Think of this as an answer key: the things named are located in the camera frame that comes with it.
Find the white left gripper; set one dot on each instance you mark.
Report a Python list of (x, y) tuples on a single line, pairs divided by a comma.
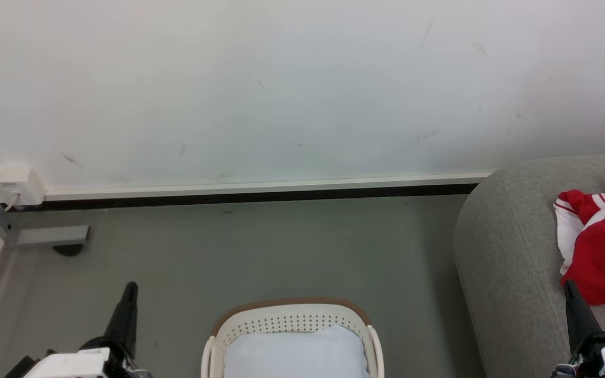
[(79, 363)]

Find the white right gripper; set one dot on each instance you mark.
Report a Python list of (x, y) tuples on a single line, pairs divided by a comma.
[(604, 357)]

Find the red and white garment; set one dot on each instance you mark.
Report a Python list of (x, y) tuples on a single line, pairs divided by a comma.
[(604, 247)]

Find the cream perforated laundry basket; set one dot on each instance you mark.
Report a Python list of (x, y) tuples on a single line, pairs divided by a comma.
[(292, 317)]

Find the light blue cloth in basket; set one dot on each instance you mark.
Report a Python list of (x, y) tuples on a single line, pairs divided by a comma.
[(297, 354)]

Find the grey fabric sofa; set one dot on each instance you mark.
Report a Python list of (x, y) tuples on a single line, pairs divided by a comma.
[(518, 262)]

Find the black caster wheel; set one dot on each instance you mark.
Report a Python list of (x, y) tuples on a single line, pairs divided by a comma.
[(68, 250)]

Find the white and black baseboard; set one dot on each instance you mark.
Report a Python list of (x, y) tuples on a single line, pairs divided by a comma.
[(260, 190)]

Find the grey metal frame foot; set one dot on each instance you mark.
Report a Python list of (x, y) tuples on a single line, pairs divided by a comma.
[(53, 235)]

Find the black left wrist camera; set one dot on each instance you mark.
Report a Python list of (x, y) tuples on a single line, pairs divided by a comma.
[(19, 368)]

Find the white wall socket box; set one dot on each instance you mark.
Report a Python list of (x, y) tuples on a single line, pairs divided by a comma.
[(16, 184)]

